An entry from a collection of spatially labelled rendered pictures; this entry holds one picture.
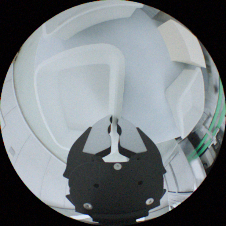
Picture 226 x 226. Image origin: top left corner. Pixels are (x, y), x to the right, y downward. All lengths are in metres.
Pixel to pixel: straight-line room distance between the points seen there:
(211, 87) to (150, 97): 0.39
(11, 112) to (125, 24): 3.29
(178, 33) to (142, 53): 0.13
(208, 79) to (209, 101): 0.11
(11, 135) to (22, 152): 0.64
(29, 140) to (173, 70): 3.30
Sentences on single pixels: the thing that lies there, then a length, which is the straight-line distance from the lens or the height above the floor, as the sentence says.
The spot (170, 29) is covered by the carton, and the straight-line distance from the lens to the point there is 0.24.
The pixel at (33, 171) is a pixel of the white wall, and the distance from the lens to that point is 3.25.
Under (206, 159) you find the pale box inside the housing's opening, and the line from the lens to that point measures 0.88.
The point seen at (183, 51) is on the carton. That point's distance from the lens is 0.22.
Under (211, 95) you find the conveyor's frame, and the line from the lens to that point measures 0.49.
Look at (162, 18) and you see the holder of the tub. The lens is 0.32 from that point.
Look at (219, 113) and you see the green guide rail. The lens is 0.52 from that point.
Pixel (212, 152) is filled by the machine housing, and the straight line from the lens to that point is 0.89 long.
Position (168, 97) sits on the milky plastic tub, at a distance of 0.21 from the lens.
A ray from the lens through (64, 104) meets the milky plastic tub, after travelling 0.22.
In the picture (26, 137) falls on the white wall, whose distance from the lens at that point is 3.12.
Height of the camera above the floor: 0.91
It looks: 61 degrees down
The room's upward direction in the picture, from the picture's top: 177 degrees clockwise
